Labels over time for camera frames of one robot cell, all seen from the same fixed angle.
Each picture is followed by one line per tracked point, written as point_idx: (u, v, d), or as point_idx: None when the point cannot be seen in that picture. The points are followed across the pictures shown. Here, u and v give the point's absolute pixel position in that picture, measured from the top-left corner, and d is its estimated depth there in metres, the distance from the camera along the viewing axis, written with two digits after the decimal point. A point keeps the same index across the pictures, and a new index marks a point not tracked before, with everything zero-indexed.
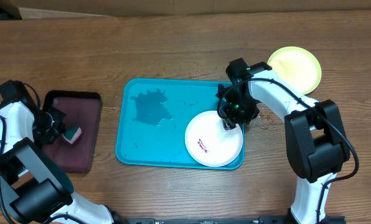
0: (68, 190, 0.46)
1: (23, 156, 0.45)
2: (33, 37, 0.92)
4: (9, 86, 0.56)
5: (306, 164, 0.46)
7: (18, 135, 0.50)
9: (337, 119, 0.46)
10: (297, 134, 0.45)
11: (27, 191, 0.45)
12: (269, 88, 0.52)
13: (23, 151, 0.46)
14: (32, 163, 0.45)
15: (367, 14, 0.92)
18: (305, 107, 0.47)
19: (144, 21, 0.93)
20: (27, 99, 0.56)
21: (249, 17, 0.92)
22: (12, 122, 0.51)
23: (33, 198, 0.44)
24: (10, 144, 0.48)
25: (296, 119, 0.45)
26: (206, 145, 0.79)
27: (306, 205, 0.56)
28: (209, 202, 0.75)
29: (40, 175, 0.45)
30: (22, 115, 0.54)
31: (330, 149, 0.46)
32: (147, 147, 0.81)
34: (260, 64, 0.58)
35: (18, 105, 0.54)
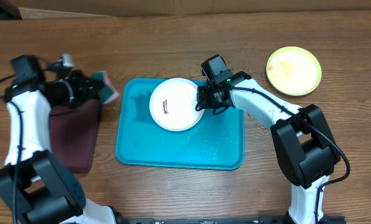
0: (79, 204, 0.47)
1: (41, 170, 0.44)
2: (33, 37, 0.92)
4: (23, 64, 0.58)
5: (299, 172, 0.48)
7: (35, 141, 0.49)
9: (321, 123, 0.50)
10: (287, 144, 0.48)
11: (40, 202, 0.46)
12: (251, 98, 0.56)
13: (41, 165, 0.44)
14: (48, 178, 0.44)
15: (367, 14, 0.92)
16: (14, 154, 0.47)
18: (289, 114, 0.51)
19: (144, 22, 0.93)
20: (43, 85, 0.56)
21: (249, 17, 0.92)
22: (30, 122, 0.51)
23: (43, 209, 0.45)
24: (27, 150, 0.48)
25: (283, 129, 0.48)
26: (169, 108, 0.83)
27: (304, 208, 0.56)
28: (209, 202, 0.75)
29: (57, 189, 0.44)
30: (40, 111, 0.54)
31: (320, 153, 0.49)
32: (147, 147, 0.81)
34: (239, 74, 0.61)
35: (37, 95, 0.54)
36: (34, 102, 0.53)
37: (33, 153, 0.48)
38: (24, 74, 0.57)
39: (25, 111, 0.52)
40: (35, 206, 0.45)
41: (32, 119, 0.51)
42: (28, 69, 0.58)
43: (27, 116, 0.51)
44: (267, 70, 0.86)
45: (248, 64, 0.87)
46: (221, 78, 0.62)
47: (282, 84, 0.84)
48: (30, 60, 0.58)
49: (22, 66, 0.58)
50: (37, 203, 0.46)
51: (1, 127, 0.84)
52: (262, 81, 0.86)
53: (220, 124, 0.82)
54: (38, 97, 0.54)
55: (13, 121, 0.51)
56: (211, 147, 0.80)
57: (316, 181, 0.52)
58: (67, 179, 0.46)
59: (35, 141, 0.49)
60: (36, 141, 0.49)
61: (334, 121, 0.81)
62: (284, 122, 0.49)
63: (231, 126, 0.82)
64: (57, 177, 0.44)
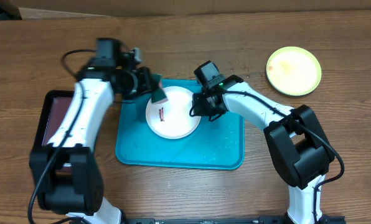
0: (94, 207, 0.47)
1: (76, 164, 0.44)
2: (33, 37, 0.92)
4: (106, 46, 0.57)
5: (294, 173, 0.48)
7: (83, 133, 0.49)
9: (313, 123, 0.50)
10: (279, 144, 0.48)
11: (62, 188, 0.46)
12: (244, 100, 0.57)
13: (79, 158, 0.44)
14: (78, 173, 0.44)
15: (367, 14, 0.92)
16: (60, 135, 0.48)
18: (281, 116, 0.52)
19: (144, 22, 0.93)
20: (114, 78, 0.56)
21: (249, 17, 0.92)
22: (86, 113, 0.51)
23: (61, 197, 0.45)
24: (72, 139, 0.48)
25: (276, 130, 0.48)
26: (164, 116, 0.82)
27: (302, 208, 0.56)
28: (209, 202, 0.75)
29: (81, 187, 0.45)
30: (99, 104, 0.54)
31: (314, 153, 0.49)
32: (147, 147, 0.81)
34: (231, 78, 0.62)
35: (104, 87, 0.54)
36: (99, 93, 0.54)
37: (76, 144, 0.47)
38: (104, 57, 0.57)
39: (88, 98, 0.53)
40: (56, 190, 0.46)
41: (89, 109, 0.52)
42: (110, 54, 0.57)
43: (86, 104, 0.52)
44: (267, 70, 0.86)
45: (248, 63, 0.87)
46: (214, 83, 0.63)
47: (282, 84, 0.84)
48: (114, 45, 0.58)
49: (103, 47, 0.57)
50: (58, 186, 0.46)
51: (1, 127, 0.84)
52: (262, 80, 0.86)
53: (220, 124, 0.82)
54: (105, 88, 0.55)
55: (75, 102, 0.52)
56: (211, 147, 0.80)
57: (312, 181, 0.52)
58: (92, 181, 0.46)
59: (82, 133, 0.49)
60: (83, 134, 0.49)
61: (334, 121, 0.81)
62: (276, 124, 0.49)
63: (231, 126, 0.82)
64: (85, 177, 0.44)
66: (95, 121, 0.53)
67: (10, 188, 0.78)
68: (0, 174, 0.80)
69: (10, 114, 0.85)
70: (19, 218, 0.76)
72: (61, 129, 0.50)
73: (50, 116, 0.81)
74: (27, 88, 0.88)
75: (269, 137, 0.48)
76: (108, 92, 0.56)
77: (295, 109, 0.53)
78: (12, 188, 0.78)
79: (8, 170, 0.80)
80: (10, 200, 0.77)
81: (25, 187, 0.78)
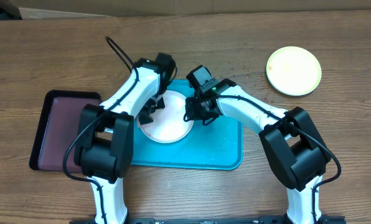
0: (121, 174, 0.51)
1: (118, 126, 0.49)
2: (33, 37, 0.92)
4: (164, 56, 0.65)
5: (292, 175, 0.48)
7: (131, 106, 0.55)
9: (308, 124, 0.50)
10: (276, 148, 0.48)
11: (98, 146, 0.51)
12: (238, 104, 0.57)
13: (123, 122, 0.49)
14: (119, 135, 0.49)
15: (367, 14, 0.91)
16: (110, 102, 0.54)
18: (276, 119, 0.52)
19: (144, 21, 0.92)
20: (165, 74, 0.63)
21: (249, 17, 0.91)
22: (137, 89, 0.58)
23: (95, 154, 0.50)
24: (121, 106, 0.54)
25: (271, 134, 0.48)
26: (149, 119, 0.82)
27: (302, 209, 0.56)
28: (208, 202, 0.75)
29: (117, 149, 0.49)
30: (149, 88, 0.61)
31: (310, 155, 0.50)
32: (146, 146, 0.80)
34: (224, 81, 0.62)
35: (155, 77, 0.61)
36: (150, 81, 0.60)
37: (122, 111, 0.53)
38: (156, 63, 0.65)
39: (140, 82, 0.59)
40: (93, 147, 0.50)
41: (140, 90, 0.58)
42: (167, 62, 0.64)
43: (139, 85, 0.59)
44: (267, 70, 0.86)
45: (248, 63, 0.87)
46: (206, 87, 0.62)
47: (282, 84, 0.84)
48: (172, 61, 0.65)
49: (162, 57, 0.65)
50: (95, 145, 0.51)
51: (1, 127, 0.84)
52: (262, 80, 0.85)
53: (220, 124, 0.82)
54: (155, 80, 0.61)
55: (129, 82, 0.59)
56: (210, 149, 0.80)
57: (310, 182, 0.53)
58: (127, 148, 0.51)
59: (130, 105, 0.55)
60: (131, 106, 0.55)
61: (334, 121, 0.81)
62: (271, 127, 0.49)
63: (230, 126, 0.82)
64: (122, 140, 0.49)
66: (141, 101, 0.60)
67: (10, 188, 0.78)
68: (0, 174, 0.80)
69: (10, 114, 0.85)
70: (19, 218, 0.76)
72: (112, 98, 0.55)
73: (50, 114, 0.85)
74: (27, 88, 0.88)
75: (265, 140, 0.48)
76: (155, 84, 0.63)
77: (289, 111, 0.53)
78: (12, 188, 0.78)
79: (7, 169, 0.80)
80: (10, 200, 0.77)
81: (25, 187, 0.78)
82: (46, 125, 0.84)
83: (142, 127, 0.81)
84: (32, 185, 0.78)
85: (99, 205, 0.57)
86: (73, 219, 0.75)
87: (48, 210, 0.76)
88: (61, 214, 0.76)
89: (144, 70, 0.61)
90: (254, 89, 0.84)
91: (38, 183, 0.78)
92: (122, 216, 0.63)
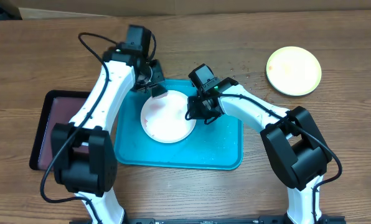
0: (106, 187, 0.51)
1: (92, 145, 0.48)
2: (33, 37, 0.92)
4: (136, 32, 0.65)
5: (292, 175, 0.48)
7: (104, 116, 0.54)
9: (309, 124, 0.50)
10: (277, 147, 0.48)
11: (78, 164, 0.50)
12: (239, 103, 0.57)
13: (97, 142, 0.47)
14: (94, 154, 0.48)
15: (367, 14, 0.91)
16: (81, 117, 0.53)
18: (277, 118, 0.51)
19: (144, 21, 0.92)
20: (139, 61, 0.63)
21: (249, 17, 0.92)
22: (110, 89, 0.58)
23: (76, 173, 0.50)
24: (94, 119, 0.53)
25: (272, 133, 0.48)
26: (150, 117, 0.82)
27: (302, 208, 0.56)
28: (209, 202, 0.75)
29: (96, 167, 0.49)
30: (122, 85, 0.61)
31: (312, 154, 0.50)
32: (146, 147, 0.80)
34: (226, 80, 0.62)
35: (129, 71, 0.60)
36: (122, 78, 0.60)
37: (96, 126, 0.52)
38: (132, 43, 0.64)
39: (112, 81, 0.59)
40: (73, 167, 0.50)
41: (112, 91, 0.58)
42: (138, 42, 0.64)
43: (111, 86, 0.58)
44: (267, 70, 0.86)
45: (248, 63, 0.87)
46: (208, 86, 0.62)
47: (282, 84, 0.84)
48: (144, 33, 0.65)
49: (135, 34, 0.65)
50: (75, 163, 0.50)
51: (1, 127, 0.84)
52: (262, 80, 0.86)
53: (220, 124, 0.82)
54: (127, 74, 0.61)
55: (99, 84, 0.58)
56: (210, 148, 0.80)
57: (310, 182, 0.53)
58: (108, 163, 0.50)
59: (103, 116, 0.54)
60: (104, 116, 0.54)
61: (334, 121, 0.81)
62: (272, 127, 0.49)
63: (230, 126, 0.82)
64: (101, 159, 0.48)
66: (117, 98, 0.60)
67: (10, 188, 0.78)
68: (0, 174, 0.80)
69: (10, 114, 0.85)
70: (19, 218, 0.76)
72: (83, 109, 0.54)
73: (50, 114, 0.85)
74: (27, 88, 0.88)
75: (267, 139, 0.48)
76: (129, 78, 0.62)
77: (291, 111, 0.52)
78: (12, 188, 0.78)
79: (7, 169, 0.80)
80: (10, 200, 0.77)
81: (25, 187, 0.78)
82: (46, 125, 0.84)
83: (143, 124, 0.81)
84: (33, 185, 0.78)
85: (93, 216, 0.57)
86: (73, 219, 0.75)
87: (48, 210, 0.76)
88: (61, 214, 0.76)
89: (112, 63, 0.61)
90: (253, 89, 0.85)
91: (38, 183, 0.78)
92: (119, 218, 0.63)
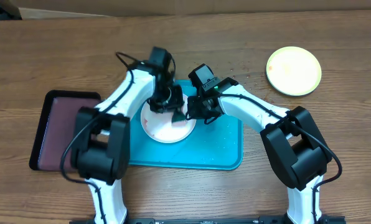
0: (117, 175, 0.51)
1: (114, 127, 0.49)
2: (33, 37, 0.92)
4: (158, 53, 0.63)
5: (292, 175, 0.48)
7: (127, 107, 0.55)
9: (309, 124, 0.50)
10: (277, 147, 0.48)
11: (95, 148, 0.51)
12: (239, 103, 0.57)
13: (119, 123, 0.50)
14: (115, 137, 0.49)
15: (367, 14, 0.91)
16: (106, 104, 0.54)
18: (277, 118, 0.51)
19: (144, 22, 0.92)
20: (160, 76, 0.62)
21: (249, 17, 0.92)
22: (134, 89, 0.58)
23: (92, 156, 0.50)
24: (117, 107, 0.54)
25: (272, 133, 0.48)
26: (149, 117, 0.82)
27: (302, 209, 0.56)
28: (209, 202, 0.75)
29: (113, 150, 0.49)
30: (145, 88, 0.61)
31: (312, 154, 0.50)
32: (145, 147, 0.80)
34: (226, 80, 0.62)
35: (150, 79, 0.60)
36: (146, 82, 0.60)
37: (118, 112, 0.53)
38: (154, 61, 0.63)
39: (136, 84, 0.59)
40: (89, 149, 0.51)
41: (136, 92, 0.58)
42: (160, 60, 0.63)
43: (134, 88, 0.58)
44: (267, 70, 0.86)
45: (248, 63, 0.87)
46: (209, 86, 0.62)
47: (282, 84, 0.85)
48: (166, 56, 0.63)
49: (157, 54, 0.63)
50: (91, 147, 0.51)
51: (1, 127, 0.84)
52: (262, 81, 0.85)
53: (220, 125, 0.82)
54: (150, 81, 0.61)
55: (124, 84, 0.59)
56: (210, 148, 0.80)
57: (310, 182, 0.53)
58: (124, 150, 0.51)
59: (126, 107, 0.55)
60: (126, 107, 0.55)
61: (334, 121, 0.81)
62: (272, 127, 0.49)
63: (230, 126, 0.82)
64: (119, 141, 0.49)
66: (139, 101, 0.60)
67: (10, 188, 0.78)
68: (0, 174, 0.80)
69: (10, 114, 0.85)
70: (18, 218, 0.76)
72: (108, 100, 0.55)
73: (50, 114, 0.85)
74: (27, 88, 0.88)
75: (266, 140, 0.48)
76: (151, 86, 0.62)
77: (291, 111, 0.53)
78: (12, 188, 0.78)
79: (7, 169, 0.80)
80: (10, 200, 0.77)
81: (25, 187, 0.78)
82: (46, 125, 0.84)
83: (145, 127, 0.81)
84: (32, 185, 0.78)
85: (98, 207, 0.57)
86: (73, 219, 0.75)
87: (48, 211, 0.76)
88: (61, 214, 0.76)
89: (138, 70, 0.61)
90: (254, 89, 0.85)
91: (37, 183, 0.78)
92: (122, 216, 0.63)
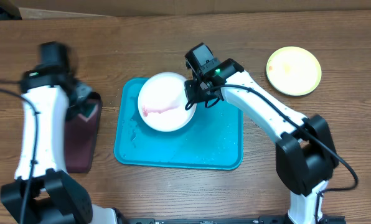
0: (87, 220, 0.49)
1: (50, 191, 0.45)
2: (34, 37, 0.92)
4: (48, 50, 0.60)
5: (302, 184, 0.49)
7: (50, 154, 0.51)
9: (325, 134, 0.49)
10: (292, 160, 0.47)
11: (46, 211, 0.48)
12: (248, 99, 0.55)
13: (52, 185, 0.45)
14: (58, 198, 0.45)
15: (367, 14, 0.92)
16: (26, 166, 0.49)
18: (293, 126, 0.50)
19: (144, 22, 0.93)
20: (62, 75, 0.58)
21: (249, 17, 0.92)
22: (45, 121, 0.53)
23: (53, 220, 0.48)
24: (41, 162, 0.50)
25: (289, 145, 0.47)
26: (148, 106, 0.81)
27: (304, 211, 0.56)
28: (209, 202, 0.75)
29: (65, 209, 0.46)
30: (57, 107, 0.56)
31: (322, 163, 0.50)
32: (146, 146, 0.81)
34: (228, 63, 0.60)
35: (55, 93, 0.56)
36: (52, 104, 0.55)
37: (47, 168, 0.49)
38: (49, 61, 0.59)
39: (42, 113, 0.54)
40: (43, 218, 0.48)
41: (48, 125, 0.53)
42: (55, 56, 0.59)
43: (43, 120, 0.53)
44: (267, 70, 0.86)
45: (248, 63, 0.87)
46: (208, 67, 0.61)
47: (282, 84, 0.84)
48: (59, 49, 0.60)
49: (49, 52, 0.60)
50: (43, 214, 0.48)
51: (2, 127, 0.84)
52: (262, 80, 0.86)
53: (220, 125, 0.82)
54: (56, 96, 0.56)
55: (29, 122, 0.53)
56: (211, 147, 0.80)
57: (316, 187, 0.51)
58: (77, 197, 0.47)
59: (49, 154, 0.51)
60: (50, 155, 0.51)
61: (334, 121, 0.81)
62: (289, 137, 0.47)
63: (230, 126, 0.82)
64: (65, 198, 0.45)
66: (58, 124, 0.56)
67: None
68: (0, 174, 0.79)
69: (10, 114, 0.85)
70: None
72: (25, 157, 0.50)
73: None
74: None
75: (282, 151, 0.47)
76: (61, 98, 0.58)
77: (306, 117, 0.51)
78: None
79: (7, 169, 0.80)
80: None
81: None
82: None
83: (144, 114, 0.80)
84: None
85: None
86: None
87: None
88: None
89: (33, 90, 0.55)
90: None
91: None
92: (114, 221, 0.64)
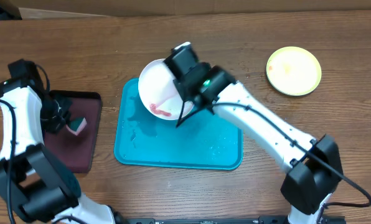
0: (75, 197, 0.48)
1: (35, 162, 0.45)
2: (34, 37, 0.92)
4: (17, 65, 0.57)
5: (312, 208, 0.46)
7: (28, 135, 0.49)
9: (334, 156, 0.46)
10: (304, 189, 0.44)
11: (35, 191, 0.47)
12: (246, 117, 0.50)
13: (37, 155, 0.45)
14: (46, 169, 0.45)
15: (367, 14, 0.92)
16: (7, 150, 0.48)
18: (302, 152, 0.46)
19: (144, 22, 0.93)
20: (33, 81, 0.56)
21: (249, 17, 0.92)
22: (22, 112, 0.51)
23: (40, 198, 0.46)
24: (21, 144, 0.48)
25: (300, 175, 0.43)
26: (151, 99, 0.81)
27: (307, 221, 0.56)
28: (209, 202, 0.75)
29: (51, 182, 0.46)
30: (32, 102, 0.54)
31: (331, 185, 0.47)
32: (146, 146, 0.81)
34: (217, 71, 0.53)
35: (27, 91, 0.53)
36: (26, 99, 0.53)
37: (27, 145, 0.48)
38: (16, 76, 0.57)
39: (17, 107, 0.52)
40: (29, 198, 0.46)
41: (24, 114, 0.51)
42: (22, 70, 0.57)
43: (20, 111, 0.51)
44: (267, 70, 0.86)
45: (247, 63, 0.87)
46: (192, 76, 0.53)
47: (282, 84, 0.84)
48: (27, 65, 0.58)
49: (17, 69, 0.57)
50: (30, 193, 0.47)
51: (1, 127, 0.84)
52: (262, 80, 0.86)
53: (220, 125, 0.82)
54: (30, 93, 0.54)
55: (5, 116, 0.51)
56: (211, 147, 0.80)
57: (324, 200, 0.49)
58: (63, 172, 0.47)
59: (27, 135, 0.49)
60: (28, 135, 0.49)
61: (334, 121, 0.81)
62: (298, 166, 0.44)
63: (229, 126, 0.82)
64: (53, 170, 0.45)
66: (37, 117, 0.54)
67: None
68: None
69: None
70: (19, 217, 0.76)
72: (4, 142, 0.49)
73: None
74: None
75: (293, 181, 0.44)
76: (34, 96, 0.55)
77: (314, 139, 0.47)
78: None
79: None
80: None
81: None
82: None
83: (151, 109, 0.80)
84: None
85: None
86: None
87: None
88: None
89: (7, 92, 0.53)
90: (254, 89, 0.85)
91: None
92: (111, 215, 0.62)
